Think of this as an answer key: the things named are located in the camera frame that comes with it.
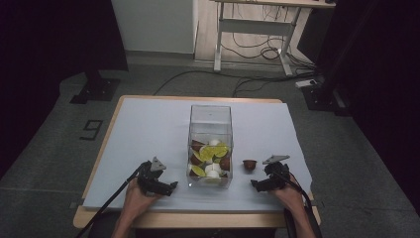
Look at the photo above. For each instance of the black stand base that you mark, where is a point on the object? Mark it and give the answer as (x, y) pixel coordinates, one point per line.
(322, 97)
(97, 89)

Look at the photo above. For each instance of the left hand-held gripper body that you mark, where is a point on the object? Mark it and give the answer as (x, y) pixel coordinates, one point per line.
(150, 177)

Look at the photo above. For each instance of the light blue table mat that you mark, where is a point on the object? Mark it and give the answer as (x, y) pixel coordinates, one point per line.
(148, 142)

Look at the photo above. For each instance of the brown coffee capsule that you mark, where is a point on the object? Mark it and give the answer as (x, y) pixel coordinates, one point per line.
(249, 164)

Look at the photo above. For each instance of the white power strip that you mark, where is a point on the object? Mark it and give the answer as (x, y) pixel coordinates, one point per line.
(306, 83)

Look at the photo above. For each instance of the pile of coloured coffee capsules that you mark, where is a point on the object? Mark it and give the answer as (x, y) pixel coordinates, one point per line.
(209, 158)

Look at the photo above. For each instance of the wooden table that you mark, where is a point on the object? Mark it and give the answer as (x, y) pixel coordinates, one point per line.
(109, 219)

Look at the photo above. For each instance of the clear plastic box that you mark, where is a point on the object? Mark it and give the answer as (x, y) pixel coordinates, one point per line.
(210, 125)

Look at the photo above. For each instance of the white panel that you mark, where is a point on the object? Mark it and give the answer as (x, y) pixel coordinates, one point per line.
(155, 26)

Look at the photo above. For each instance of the white metal desk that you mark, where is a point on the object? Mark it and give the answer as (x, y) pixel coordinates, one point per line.
(254, 26)

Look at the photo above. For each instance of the person's right hand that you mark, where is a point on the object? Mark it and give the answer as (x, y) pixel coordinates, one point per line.
(290, 198)

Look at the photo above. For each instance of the black curtain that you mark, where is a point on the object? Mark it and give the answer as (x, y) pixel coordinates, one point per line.
(379, 66)
(49, 49)

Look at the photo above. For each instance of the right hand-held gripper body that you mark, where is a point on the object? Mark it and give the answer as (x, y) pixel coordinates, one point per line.
(277, 173)

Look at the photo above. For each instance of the person's left hand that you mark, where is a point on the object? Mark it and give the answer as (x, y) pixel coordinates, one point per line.
(135, 200)

